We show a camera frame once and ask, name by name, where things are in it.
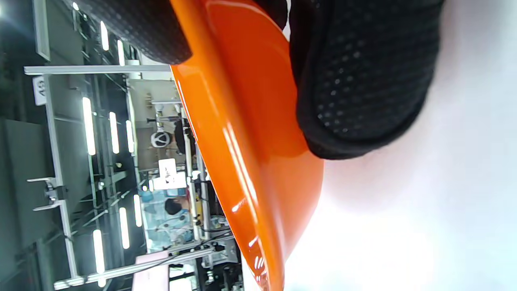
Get person's right hand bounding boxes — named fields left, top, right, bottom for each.
left=77, top=0, right=445, bottom=160

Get orange bowl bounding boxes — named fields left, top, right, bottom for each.
left=170, top=0, right=324, bottom=291

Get row of ceiling light strips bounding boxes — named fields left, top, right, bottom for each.
left=71, top=2, right=144, bottom=288

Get white sign plate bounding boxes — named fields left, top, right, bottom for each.
left=32, top=77, right=47, bottom=106

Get aluminium frame structure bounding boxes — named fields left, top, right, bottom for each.
left=24, top=65, right=243, bottom=291

